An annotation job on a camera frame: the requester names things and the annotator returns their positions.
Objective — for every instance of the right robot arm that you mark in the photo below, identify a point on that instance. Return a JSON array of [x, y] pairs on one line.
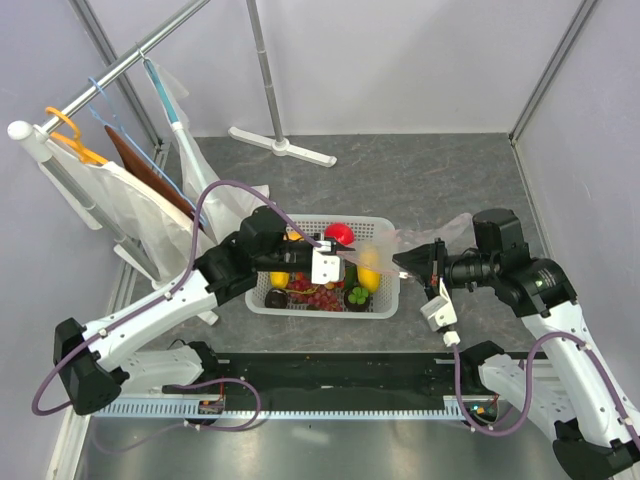
[[564, 385]]

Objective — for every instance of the silver clothes rack rail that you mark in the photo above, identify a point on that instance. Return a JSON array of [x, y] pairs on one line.
[[118, 66]]

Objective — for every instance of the purple grape bunch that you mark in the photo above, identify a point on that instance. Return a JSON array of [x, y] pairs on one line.
[[319, 299]]

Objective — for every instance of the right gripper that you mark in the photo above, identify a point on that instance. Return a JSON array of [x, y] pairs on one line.
[[428, 262]]

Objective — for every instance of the blue wire hanger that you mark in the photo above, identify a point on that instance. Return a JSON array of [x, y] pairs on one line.
[[118, 126]]

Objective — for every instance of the orange hanger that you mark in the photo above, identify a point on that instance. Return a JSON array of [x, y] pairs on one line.
[[85, 155]]

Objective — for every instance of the rack pole with white foot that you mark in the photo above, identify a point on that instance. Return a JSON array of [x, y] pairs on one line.
[[278, 144]]

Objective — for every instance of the light blue cable duct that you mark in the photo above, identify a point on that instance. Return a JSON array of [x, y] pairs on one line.
[[177, 407]]

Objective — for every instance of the white plastic basket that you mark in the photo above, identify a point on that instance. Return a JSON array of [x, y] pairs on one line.
[[385, 300]]

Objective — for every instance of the green leaf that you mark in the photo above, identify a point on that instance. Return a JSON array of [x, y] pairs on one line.
[[351, 277]]

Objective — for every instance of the dark mangosteen left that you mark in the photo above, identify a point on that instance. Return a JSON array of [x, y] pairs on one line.
[[276, 299]]

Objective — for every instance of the clear plastic garment cover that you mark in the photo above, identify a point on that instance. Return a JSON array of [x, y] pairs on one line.
[[226, 206]]

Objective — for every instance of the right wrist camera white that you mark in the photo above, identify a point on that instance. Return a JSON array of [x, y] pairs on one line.
[[440, 314]]

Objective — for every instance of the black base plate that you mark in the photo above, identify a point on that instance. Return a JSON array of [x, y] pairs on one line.
[[342, 380]]

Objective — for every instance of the mangosteen with green calyx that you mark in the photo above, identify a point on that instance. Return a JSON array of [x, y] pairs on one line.
[[357, 299]]

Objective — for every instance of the brown wooden hanger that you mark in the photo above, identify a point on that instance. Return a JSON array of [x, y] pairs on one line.
[[141, 169]]

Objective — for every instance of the white garment bag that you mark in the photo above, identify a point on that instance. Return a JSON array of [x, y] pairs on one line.
[[144, 215]]

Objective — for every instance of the teal and white hanger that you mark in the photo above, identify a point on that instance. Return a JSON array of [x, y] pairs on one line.
[[194, 179]]

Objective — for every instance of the clear zip top bag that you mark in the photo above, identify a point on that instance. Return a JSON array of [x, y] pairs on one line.
[[391, 242]]

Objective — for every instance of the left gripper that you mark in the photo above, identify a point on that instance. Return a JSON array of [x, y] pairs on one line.
[[337, 246]]

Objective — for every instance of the yellow mango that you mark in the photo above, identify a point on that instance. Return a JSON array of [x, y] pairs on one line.
[[368, 278], [279, 280]]

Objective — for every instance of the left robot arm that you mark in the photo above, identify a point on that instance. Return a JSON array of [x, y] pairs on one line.
[[97, 361]]

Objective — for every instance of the red lychee bunch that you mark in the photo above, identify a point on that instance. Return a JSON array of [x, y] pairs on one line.
[[302, 282]]

